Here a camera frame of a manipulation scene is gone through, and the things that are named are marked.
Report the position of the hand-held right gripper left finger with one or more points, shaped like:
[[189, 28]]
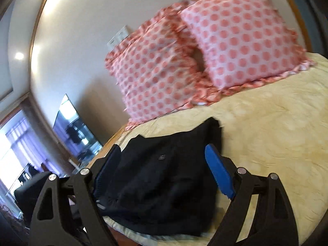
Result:
[[106, 170]]

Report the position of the black pants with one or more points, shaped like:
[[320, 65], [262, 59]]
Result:
[[164, 174]]

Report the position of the black office chair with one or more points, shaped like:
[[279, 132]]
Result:
[[25, 192]]

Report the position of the white wall switch plate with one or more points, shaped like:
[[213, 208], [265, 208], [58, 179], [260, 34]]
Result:
[[118, 38]]

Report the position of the purple window curtain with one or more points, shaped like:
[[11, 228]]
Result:
[[18, 148]]

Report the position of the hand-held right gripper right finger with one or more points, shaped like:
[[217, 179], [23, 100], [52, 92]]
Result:
[[217, 169]]

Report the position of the beige patterned bedspread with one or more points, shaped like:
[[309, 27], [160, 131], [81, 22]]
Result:
[[269, 138]]

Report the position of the wall-mounted television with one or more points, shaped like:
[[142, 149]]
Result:
[[75, 130]]

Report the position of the pink polka dot pillow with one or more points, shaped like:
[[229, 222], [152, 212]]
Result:
[[246, 35], [153, 79]]

